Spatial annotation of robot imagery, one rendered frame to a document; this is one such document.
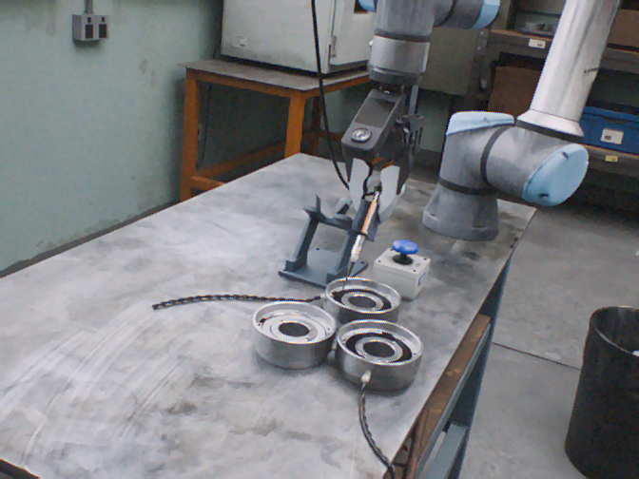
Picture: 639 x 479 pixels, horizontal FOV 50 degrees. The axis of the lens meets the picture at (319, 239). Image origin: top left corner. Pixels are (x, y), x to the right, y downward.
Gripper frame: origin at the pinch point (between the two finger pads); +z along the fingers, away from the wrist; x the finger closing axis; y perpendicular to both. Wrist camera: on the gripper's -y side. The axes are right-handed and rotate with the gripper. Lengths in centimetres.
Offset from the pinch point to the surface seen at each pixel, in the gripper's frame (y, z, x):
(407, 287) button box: 3.4, 11.2, -6.4
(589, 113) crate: 338, 31, 3
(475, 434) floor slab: 92, 93, -9
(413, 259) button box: 7.5, 8.3, -5.3
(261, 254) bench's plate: 3.2, 13.1, 18.9
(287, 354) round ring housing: -24.9, 10.7, -1.6
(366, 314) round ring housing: -11.9, 9.3, -6.0
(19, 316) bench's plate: -34.6, 12.9, 31.6
